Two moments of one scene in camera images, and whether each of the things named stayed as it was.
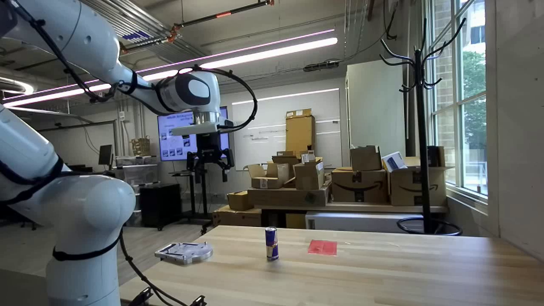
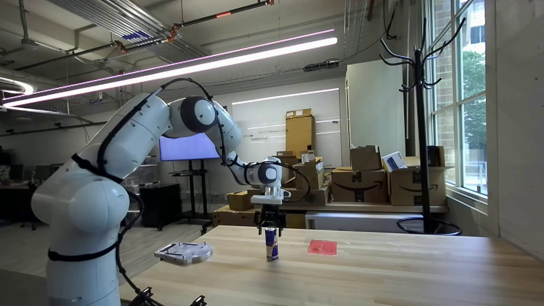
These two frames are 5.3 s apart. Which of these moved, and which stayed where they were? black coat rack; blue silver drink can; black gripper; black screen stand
Moved: black gripper
Stayed: black coat rack; black screen stand; blue silver drink can
